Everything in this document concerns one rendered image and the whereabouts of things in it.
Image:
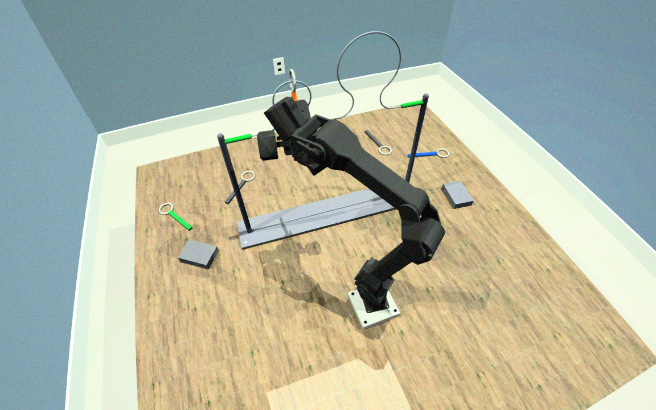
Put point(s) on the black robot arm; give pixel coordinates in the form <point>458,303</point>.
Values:
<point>335,146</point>

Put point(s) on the white loop with green handle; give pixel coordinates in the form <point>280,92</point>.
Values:
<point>179,219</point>

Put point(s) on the white loop with grey handle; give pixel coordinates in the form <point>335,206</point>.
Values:
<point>378,143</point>
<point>228,200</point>

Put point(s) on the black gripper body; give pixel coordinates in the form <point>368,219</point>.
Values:
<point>268,145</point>

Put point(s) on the orange handle with grey metal ring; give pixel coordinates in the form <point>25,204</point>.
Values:
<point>293,88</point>

